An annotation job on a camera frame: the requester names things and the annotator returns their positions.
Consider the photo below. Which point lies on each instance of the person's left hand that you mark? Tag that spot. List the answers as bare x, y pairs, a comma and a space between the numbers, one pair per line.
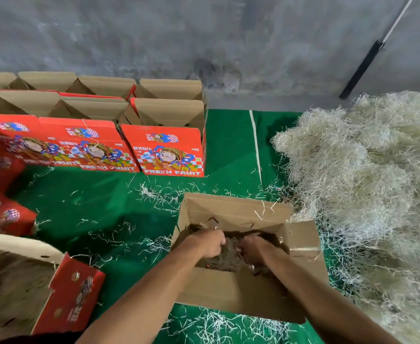
206, 243

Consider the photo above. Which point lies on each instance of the person's right hand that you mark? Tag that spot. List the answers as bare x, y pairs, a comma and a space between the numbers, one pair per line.
255, 248

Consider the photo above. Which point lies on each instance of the pile of shredded paper filler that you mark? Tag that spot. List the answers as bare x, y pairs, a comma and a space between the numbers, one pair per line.
374, 182

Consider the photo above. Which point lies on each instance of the group of red fruit boxes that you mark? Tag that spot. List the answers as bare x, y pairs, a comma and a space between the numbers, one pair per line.
88, 118

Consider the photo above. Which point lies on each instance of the person's left forearm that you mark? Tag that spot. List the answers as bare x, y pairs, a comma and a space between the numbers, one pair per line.
138, 301

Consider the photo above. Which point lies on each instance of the person's right forearm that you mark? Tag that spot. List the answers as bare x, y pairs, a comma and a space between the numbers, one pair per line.
332, 301

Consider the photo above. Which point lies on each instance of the white pole with black grip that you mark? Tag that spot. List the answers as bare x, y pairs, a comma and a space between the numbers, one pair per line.
360, 71

